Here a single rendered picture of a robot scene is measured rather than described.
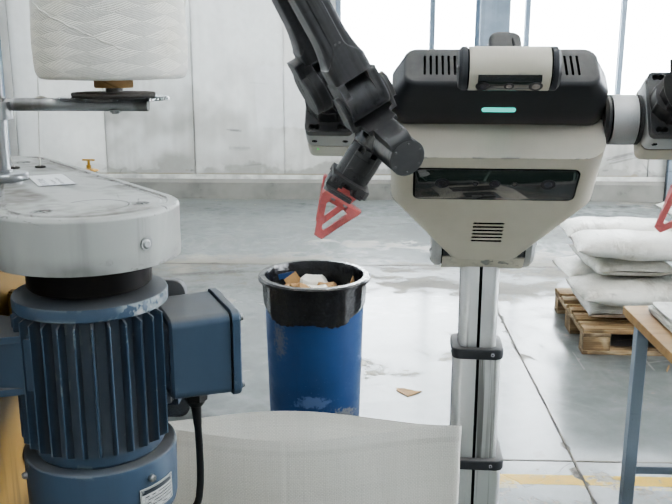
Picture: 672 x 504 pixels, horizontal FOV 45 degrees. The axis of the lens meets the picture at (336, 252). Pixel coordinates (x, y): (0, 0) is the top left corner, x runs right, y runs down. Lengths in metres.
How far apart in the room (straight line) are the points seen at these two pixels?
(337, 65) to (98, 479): 0.68
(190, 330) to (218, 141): 8.49
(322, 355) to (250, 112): 6.05
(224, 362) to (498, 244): 0.93
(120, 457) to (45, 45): 0.42
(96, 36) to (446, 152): 0.77
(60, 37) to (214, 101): 8.39
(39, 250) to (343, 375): 2.80
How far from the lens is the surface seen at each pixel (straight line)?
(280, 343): 3.45
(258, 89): 9.18
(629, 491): 3.10
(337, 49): 1.22
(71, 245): 0.75
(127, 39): 0.88
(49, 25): 0.91
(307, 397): 3.49
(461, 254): 1.69
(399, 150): 1.21
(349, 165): 1.28
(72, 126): 9.70
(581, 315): 4.82
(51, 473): 0.86
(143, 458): 0.86
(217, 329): 0.83
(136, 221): 0.75
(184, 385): 0.85
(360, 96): 1.23
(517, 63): 1.35
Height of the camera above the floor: 1.55
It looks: 13 degrees down
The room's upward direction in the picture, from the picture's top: straight up
